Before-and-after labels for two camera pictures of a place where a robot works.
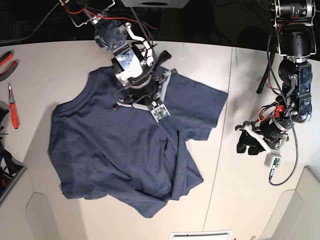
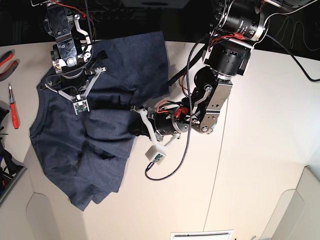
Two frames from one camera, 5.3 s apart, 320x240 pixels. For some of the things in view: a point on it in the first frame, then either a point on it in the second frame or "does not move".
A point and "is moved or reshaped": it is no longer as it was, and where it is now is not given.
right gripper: (273, 130) → (176, 120)
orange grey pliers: (3, 57) does not move
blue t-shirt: (100, 149) is moved or reshaped
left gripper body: (145, 95) → (76, 79)
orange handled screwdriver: (12, 104) does not move
